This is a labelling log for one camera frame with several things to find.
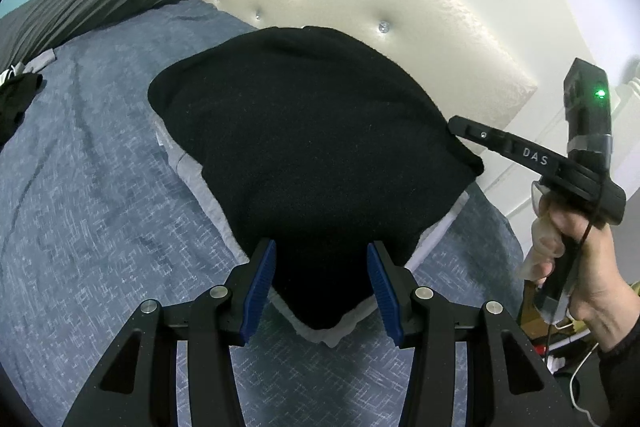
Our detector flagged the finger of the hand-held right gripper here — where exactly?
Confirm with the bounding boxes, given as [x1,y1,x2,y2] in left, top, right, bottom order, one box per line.
[446,115,516,158]

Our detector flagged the black pants with white stripes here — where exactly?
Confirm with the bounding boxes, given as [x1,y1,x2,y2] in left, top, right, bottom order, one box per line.
[146,25,486,332]

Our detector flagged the person's right hand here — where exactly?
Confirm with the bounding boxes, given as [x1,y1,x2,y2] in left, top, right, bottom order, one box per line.
[520,194,640,354]

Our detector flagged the pile of unfolded clothes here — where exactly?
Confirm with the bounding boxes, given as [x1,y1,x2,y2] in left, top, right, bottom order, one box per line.
[0,71,44,145]

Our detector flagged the bed with blue sheet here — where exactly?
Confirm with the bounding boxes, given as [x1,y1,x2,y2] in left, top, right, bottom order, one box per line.
[0,0,538,427]

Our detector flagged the person's right forearm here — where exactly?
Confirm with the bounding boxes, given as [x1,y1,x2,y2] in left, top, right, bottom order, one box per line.
[596,321,640,427]

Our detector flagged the folded grey garment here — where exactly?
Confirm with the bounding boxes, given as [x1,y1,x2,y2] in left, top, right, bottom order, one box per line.
[154,122,473,349]

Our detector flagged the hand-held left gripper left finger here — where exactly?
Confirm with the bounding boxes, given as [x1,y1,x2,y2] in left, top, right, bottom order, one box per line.
[62,238,277,427]

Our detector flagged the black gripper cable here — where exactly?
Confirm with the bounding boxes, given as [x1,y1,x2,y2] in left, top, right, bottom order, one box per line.
[545,167,608,358]

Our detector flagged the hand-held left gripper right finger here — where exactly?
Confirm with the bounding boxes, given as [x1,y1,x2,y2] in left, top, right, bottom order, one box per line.
[366,241,583,427]

